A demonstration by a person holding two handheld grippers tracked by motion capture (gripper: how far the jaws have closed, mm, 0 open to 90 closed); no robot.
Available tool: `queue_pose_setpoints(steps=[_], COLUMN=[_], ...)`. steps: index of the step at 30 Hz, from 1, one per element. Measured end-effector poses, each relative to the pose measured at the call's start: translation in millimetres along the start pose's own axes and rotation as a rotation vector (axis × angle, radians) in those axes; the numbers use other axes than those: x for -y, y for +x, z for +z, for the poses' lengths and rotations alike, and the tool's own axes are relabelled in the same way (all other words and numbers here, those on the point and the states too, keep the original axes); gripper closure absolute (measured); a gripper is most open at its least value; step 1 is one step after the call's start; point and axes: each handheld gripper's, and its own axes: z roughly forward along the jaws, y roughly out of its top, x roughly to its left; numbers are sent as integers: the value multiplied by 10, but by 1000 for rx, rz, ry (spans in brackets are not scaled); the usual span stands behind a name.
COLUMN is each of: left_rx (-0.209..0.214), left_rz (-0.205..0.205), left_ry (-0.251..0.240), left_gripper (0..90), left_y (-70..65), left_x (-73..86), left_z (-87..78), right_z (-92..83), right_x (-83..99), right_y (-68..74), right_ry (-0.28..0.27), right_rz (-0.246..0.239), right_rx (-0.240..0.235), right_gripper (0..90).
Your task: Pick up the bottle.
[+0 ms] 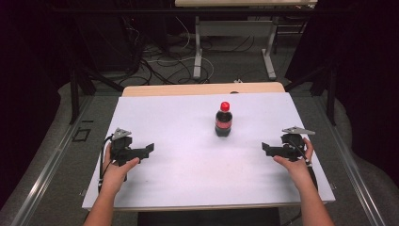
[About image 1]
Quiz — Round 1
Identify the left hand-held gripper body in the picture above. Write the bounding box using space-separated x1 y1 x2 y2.
109 127 139 167

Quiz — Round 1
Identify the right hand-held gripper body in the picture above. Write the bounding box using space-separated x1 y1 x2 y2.
280 125 316 163

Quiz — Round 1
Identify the dark cola bottle red label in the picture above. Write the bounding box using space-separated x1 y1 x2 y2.
215 101 234 137

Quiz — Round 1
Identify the person's right hand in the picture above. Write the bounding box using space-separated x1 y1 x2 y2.
272 137 315 191

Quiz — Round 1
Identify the person's left hand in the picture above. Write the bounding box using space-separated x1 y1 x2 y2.
101 144 141 196

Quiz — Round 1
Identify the white table board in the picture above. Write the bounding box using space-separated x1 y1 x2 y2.
82 91 336 211

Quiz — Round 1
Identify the black metal stand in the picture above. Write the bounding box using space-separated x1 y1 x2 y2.
283 62 339 126
69 67 125 125

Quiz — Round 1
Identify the dark curtain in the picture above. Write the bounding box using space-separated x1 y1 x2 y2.
285 0 399 187
0 0 79 208

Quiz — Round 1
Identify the white-legged desk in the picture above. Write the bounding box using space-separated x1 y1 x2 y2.
174 0 318 81

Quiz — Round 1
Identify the black horizontal bar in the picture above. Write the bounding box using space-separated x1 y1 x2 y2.
53 8 346 15

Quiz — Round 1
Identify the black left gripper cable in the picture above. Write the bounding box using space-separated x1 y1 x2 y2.
98 135 114 193

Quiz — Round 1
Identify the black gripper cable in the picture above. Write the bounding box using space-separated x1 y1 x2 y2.
288 139 319 191
98 135 114 193

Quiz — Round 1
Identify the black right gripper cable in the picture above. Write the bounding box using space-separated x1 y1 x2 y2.
288 139 319 191

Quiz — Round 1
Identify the metal floor rail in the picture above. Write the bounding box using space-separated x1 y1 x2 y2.
10 95 95 226
313 95 387 226

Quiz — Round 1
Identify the tangle of black floor cables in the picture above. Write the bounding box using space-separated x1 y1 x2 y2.
119 15 212 87

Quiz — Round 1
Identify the white floor cable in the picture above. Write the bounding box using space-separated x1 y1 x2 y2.
147 16 215 81

